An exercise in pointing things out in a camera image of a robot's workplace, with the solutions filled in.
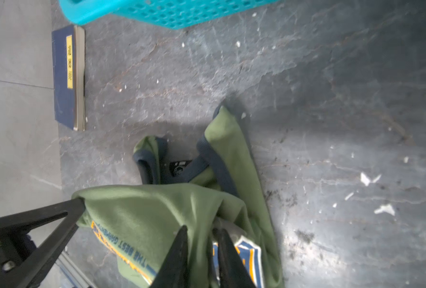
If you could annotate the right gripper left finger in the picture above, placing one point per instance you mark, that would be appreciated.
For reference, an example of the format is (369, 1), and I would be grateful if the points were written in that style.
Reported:
(173, 272)

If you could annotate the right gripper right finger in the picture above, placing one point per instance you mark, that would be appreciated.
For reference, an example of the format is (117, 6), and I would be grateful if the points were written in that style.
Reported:
(232, 272)

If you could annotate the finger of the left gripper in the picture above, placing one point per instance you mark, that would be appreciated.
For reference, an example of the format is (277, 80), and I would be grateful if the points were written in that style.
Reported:
(23, 264)

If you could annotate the green tank top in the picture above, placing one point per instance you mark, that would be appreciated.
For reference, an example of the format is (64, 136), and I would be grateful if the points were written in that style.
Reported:
(219, 189)

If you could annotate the blue book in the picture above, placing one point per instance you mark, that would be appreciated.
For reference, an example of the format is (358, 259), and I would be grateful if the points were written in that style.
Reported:
(68, 47)

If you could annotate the teal plastic basket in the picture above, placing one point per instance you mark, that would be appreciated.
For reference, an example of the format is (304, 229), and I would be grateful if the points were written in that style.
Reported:
(171, 14)

